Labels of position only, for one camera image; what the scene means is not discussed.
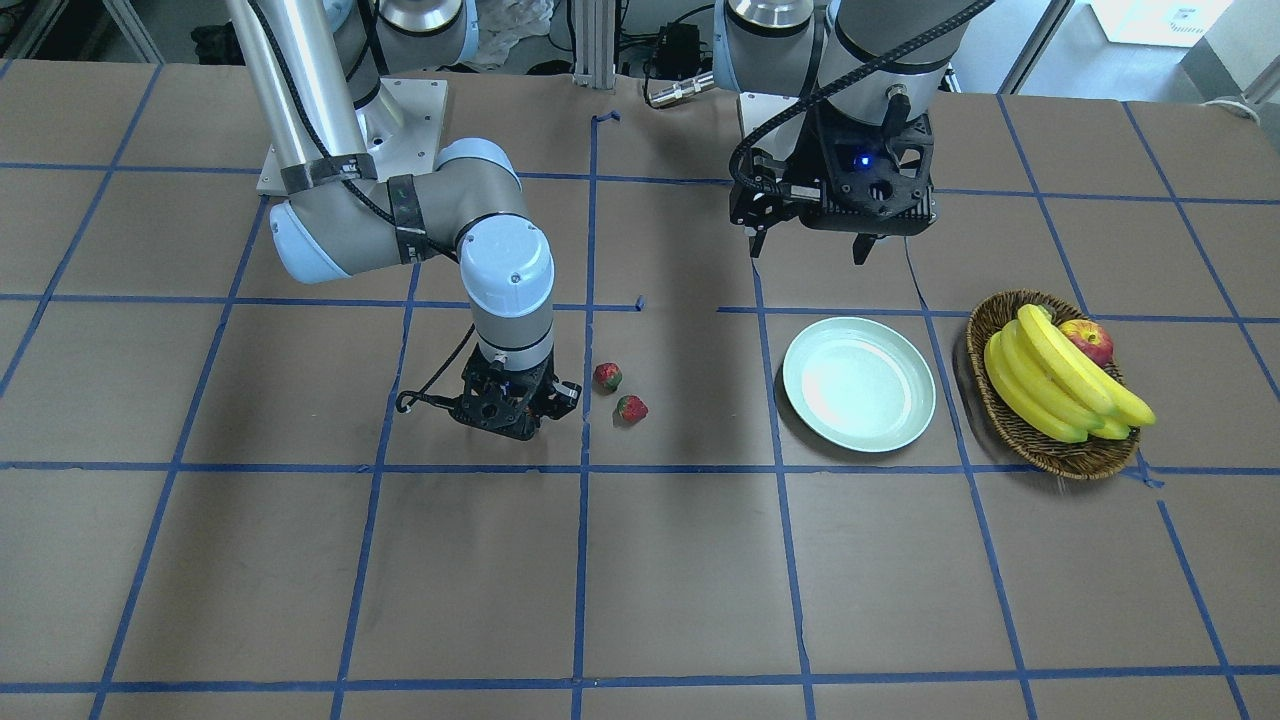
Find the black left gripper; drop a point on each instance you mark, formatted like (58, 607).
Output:
(808, 157)

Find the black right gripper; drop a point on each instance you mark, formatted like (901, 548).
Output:
(553, 394)

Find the red strawberry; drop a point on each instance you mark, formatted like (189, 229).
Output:
(630, 409)
(607, 377)

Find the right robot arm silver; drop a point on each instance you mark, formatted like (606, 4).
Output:
(353, 202)

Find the pale green plate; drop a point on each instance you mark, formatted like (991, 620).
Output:
(859, 384)

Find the yellow banana bunch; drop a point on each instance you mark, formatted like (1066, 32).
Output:
(1054, 387)

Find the red yellow apple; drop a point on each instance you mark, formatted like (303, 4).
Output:
(1091, 338)

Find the brown wicker basket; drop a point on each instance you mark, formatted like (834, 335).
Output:
(1095, 459)

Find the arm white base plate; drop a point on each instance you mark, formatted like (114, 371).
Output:
(420, 110)
(757, 109)

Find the aluminium frame post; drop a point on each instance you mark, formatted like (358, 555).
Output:
(594, 41)

